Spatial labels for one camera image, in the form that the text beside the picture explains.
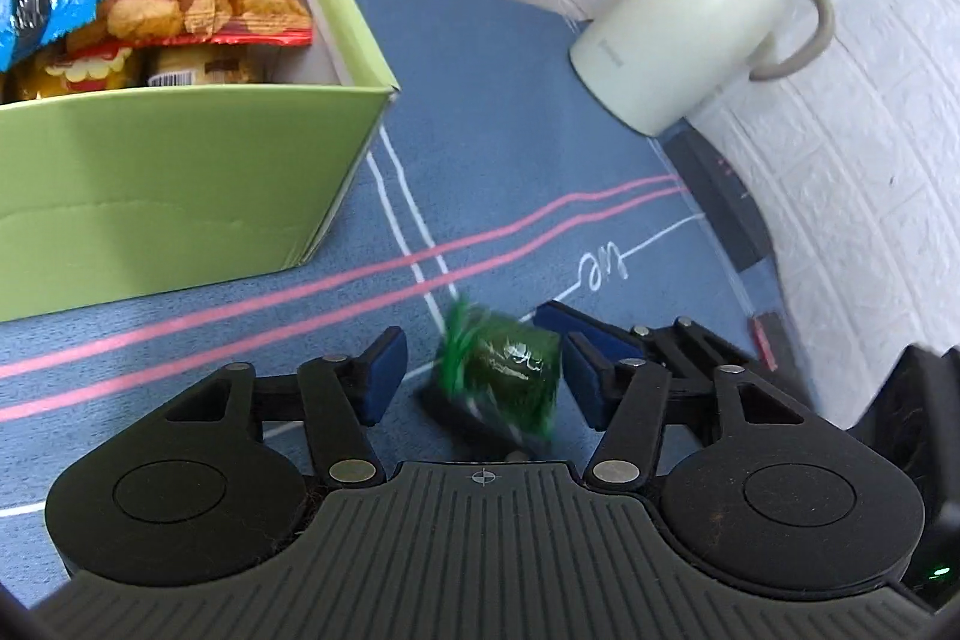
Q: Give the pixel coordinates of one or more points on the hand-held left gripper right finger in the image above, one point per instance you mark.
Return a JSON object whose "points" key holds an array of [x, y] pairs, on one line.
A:
{"points": [[589, 385]]}

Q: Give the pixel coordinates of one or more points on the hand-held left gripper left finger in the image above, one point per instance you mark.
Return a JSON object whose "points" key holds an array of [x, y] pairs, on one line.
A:
{"points": [[382, 377]]}

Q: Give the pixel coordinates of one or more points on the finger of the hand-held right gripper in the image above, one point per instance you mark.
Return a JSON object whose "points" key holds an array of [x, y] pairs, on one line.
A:
{"points": [[585, 323]]}

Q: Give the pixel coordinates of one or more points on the green cardboard box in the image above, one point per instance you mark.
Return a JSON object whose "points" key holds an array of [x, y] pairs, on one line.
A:
{"points": [[150, 183]]}

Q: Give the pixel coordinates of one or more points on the brown-label peanut packet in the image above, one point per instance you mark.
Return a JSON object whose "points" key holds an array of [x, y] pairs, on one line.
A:
{"points": [[90, 70]]}

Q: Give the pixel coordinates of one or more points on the red-edged phone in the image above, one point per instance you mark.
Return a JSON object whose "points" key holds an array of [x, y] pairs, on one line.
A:
{"points": [[769, 340]]}

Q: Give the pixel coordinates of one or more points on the black flat device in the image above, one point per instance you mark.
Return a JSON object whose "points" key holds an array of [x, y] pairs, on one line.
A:
{"points": [[720, 197]]}

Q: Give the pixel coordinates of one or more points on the blue tablecloth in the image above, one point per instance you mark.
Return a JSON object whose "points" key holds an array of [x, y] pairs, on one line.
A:
{"points": [[525, 123]]}

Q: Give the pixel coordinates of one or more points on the white thermos jug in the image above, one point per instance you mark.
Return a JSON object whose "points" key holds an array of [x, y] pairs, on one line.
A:
{"points": [[675, 25]]}

